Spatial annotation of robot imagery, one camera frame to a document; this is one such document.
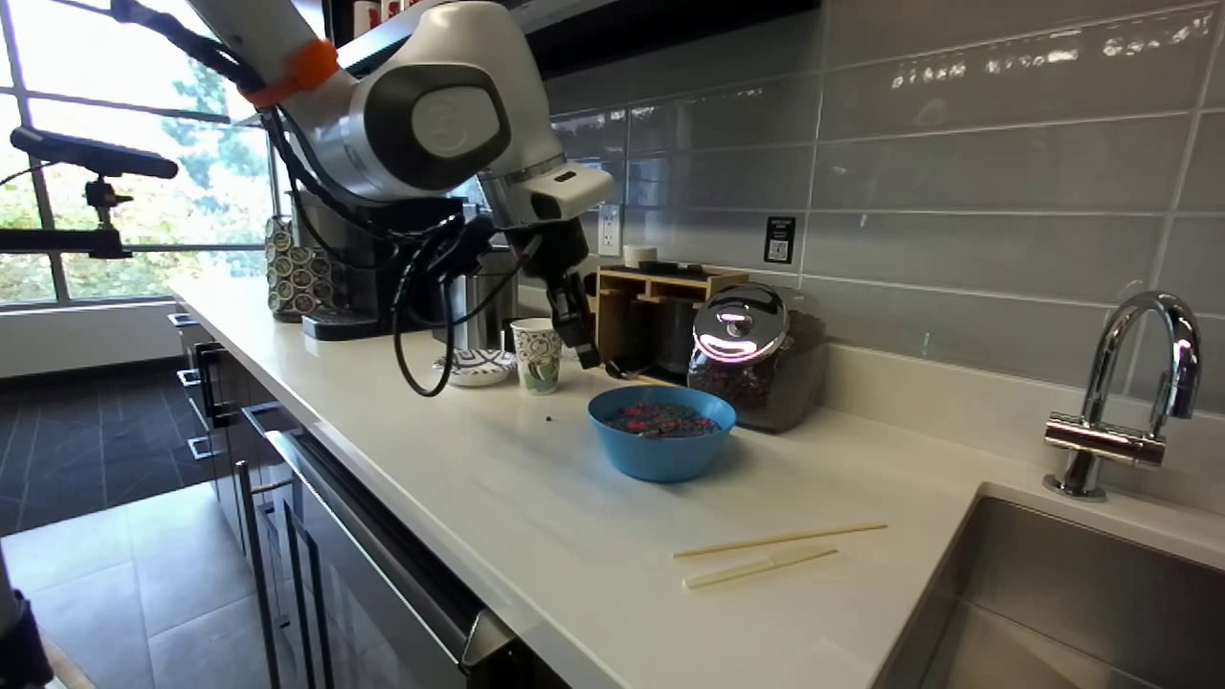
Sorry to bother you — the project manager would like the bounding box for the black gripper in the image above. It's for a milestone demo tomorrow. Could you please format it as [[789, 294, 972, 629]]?
[[518, 215, 605, 372]]

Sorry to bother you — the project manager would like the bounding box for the wooden countertop organizer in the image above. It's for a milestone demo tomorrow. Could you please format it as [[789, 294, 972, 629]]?
[[584, 261, 749, 377]]

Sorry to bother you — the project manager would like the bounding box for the blue plastic bowl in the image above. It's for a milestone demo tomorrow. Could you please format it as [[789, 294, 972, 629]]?
[[583, 381, 738, 485]]

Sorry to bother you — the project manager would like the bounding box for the floral print paper cup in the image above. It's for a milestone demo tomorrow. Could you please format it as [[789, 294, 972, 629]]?
[[510, 312, 569, 399]]

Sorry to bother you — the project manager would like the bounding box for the colourful beads heap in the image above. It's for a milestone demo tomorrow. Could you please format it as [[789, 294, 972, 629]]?
[[607, 399, 718, 444]]

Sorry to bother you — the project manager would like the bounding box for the black coffee machine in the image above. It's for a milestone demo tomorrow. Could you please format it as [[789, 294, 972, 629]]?
[[296, 187, 513, 342]]

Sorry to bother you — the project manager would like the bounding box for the pale wooden chopstick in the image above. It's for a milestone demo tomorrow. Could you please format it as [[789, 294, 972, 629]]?
[[671, 518, 893, 564], [681, 544, 844, 592]]

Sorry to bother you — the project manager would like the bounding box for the patterned fabric bag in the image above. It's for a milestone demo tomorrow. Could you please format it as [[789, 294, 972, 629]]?
[[259, 209, 310, 320]]

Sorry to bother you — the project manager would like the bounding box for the grey drawer cabinet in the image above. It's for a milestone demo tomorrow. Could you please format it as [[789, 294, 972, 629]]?
[[166, 303, 310, 689]]

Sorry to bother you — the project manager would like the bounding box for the chrome faucet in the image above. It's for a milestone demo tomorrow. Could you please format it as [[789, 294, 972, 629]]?
[[1039, 285, 1207, 502]]

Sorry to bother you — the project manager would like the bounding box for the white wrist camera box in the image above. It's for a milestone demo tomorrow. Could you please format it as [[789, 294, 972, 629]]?
[[513, 159, 615, 220]]

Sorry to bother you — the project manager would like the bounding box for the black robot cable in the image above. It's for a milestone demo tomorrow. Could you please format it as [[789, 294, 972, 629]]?
[[259, 100, 539, 403]]

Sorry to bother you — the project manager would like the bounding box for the black wall switch plate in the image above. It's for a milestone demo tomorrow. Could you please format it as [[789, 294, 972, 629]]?
[[762, 215, 799, 268]]

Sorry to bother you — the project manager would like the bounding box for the dishwasher front with handle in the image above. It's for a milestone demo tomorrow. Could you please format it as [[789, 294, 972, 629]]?
[[240, 399, 513, 689]]

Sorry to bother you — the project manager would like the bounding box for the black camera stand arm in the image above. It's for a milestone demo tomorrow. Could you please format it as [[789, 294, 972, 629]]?
[[0, 126, 185, 264]]

